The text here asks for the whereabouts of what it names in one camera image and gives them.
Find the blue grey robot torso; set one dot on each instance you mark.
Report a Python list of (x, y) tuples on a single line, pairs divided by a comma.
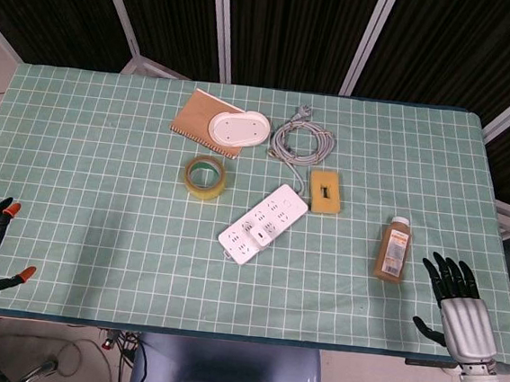
[(220, 368)]

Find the white plug adapter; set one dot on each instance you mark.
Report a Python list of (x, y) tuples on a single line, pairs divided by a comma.
[(259, 236)]

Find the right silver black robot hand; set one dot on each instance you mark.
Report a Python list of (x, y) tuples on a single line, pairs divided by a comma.
[(465, 324)]

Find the white oval tray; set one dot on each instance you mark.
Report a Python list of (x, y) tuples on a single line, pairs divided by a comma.
[(238, 128)]

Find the white power strip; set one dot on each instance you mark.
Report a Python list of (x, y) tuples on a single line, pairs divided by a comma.
[(281, 204)]

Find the brown juice bottle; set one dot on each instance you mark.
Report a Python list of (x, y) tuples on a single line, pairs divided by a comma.
[(393, 254)]

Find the brown spiral notebook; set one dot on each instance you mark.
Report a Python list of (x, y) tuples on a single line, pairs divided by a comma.
[(194, 117)]

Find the yellow tape roll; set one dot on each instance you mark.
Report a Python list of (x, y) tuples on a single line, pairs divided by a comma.
[(205, 193)]

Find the green white grid tablecloth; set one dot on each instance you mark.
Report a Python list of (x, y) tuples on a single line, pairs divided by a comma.
[(106, 140)]

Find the yellow sponge block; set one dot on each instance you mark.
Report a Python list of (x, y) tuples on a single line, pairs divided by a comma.
[(317, 201)]

